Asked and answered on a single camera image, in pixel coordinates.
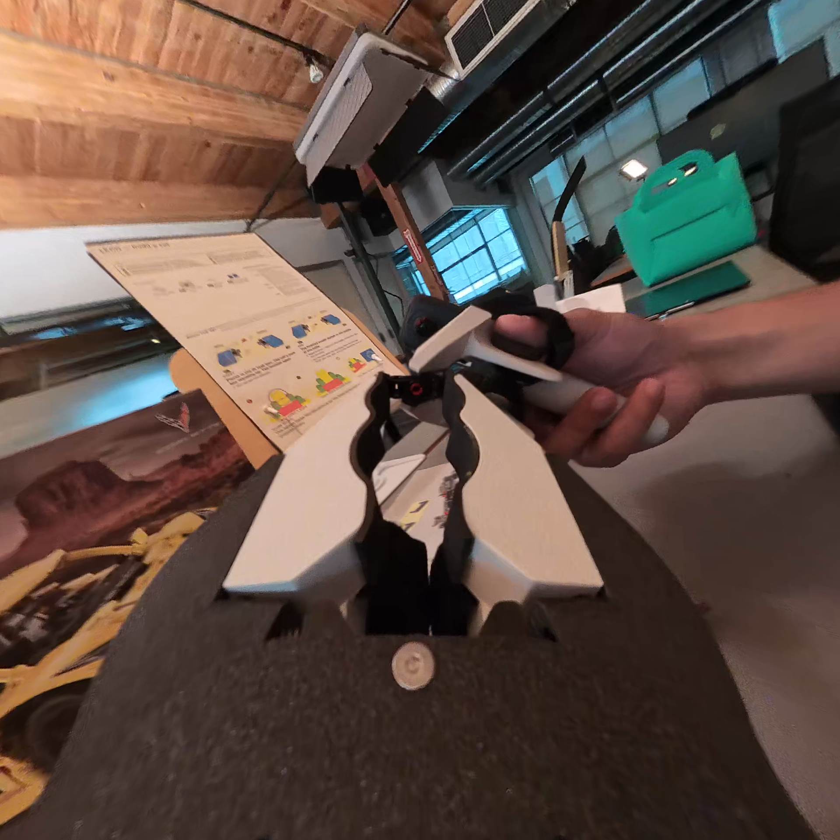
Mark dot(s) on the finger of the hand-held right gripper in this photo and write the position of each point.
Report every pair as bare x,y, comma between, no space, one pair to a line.
453,341

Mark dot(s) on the printed paper sheet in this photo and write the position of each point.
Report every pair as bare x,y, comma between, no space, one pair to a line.
229,308

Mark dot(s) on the large paned window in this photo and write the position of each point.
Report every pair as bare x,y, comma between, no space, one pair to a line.
472,249

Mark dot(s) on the black mesh office chair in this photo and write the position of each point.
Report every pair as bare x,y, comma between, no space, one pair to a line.
807,197

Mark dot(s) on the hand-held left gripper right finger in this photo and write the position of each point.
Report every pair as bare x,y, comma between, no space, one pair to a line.
531,525

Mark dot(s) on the rectangular white lamp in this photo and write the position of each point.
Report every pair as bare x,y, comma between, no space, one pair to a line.
633,169

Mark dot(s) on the white ceiling unit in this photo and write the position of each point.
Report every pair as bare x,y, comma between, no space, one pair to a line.
354,98

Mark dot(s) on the crumpled white paper bag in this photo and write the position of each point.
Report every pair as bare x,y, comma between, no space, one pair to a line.
590,302

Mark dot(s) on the dark green flat board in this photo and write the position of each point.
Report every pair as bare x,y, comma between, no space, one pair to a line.
689,289

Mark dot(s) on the brown wooden post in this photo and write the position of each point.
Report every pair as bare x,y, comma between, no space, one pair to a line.
413,243

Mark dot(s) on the lego box with yellow car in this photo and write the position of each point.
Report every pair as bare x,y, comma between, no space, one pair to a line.
98,492

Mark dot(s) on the black metal pole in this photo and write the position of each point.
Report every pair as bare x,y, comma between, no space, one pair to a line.
367,275

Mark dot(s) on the person's right hand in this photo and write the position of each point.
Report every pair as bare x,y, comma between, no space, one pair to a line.
643,361

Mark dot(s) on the teal carrier box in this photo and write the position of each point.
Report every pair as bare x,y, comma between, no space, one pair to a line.
689,223

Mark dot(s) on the white vent grille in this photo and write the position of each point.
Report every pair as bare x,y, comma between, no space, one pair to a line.
485,33

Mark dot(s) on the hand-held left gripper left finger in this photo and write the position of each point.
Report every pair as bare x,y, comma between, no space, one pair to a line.
295,525

